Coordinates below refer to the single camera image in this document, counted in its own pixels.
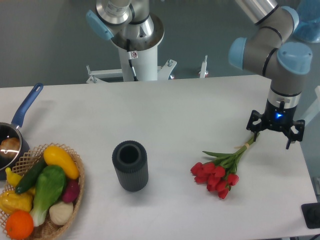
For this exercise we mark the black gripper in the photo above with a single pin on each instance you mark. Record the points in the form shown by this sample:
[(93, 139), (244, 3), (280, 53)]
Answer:
[(279, 120)]

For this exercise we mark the red tulip bouquet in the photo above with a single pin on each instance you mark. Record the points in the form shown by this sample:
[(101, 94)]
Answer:
[(220, 173)]

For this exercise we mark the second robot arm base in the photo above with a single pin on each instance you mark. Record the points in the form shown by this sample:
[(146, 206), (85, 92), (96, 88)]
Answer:
[(129, 24)]

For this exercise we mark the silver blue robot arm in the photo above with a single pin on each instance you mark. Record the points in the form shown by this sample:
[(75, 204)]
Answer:
[(286, 64)]

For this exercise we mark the blue translucent container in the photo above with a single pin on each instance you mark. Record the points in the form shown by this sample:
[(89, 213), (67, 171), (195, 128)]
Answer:
[(308, 29)]

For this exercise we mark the black device at edge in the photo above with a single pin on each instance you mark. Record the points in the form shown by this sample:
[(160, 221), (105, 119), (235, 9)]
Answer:
[(311, 214)]

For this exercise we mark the dark grey ribbed vase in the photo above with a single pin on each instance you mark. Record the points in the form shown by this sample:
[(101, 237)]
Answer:
[(130, 161)]

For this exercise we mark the purple red onion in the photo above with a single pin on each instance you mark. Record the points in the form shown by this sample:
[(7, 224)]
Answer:
[(71, 192)]

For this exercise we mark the yellow squash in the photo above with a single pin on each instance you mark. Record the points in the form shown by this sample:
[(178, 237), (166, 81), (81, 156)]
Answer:
[(55, 155)]

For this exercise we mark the green lettuce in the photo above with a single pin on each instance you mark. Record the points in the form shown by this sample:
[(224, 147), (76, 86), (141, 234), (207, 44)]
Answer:
[(49, 187)]

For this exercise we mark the white garlic bulb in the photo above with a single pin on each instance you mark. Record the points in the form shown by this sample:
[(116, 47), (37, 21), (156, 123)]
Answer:
[(61, 212)]

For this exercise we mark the dark green cucumber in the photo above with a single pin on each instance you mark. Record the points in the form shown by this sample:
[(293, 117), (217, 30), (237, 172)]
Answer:
[(30, 177)]

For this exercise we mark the woven wicker basket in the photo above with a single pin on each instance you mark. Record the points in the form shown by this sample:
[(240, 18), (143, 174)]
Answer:
[(48, 230)]

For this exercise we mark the bread roll in saucepan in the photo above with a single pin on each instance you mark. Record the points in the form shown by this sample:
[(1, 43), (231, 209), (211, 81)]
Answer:
[(9, 148)]

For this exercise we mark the orange fruit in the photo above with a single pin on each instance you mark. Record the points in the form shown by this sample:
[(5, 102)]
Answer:
[(19, 225)]

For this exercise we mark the yellow bell pepper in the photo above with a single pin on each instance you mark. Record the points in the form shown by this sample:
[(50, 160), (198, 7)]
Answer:
[(11, 202)]

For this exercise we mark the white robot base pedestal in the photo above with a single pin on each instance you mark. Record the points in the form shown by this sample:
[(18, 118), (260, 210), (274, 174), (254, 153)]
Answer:
[(144, 62)]

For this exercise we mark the white metal frame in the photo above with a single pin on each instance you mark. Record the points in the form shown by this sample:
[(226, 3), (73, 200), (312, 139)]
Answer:
[(164, 72)]

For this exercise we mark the blue handled saucepan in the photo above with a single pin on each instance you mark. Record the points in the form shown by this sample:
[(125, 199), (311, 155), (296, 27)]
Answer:
[(12, 130)]

